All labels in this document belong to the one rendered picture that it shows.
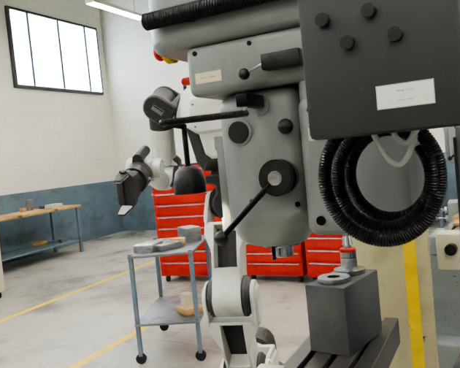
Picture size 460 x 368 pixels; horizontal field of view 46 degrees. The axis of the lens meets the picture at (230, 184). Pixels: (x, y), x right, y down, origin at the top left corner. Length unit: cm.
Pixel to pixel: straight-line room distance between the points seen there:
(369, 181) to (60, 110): 1085
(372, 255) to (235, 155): 192
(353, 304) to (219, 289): 56
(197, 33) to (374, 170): 44
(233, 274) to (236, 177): 85
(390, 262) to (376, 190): 195
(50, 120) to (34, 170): 113
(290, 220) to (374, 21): 47
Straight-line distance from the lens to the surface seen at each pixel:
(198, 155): 195
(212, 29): 109
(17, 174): 1070
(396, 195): 98
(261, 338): 231
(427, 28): 72
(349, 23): 74
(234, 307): 190
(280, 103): 105
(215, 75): 109
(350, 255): 161
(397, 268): 292
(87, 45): 1257
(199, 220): 655
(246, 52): 106
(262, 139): 106
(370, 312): 163
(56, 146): 1145
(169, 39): 114
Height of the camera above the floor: 151
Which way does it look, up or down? 3 degrees down
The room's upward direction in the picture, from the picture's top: 6 degrees counter-clockwise
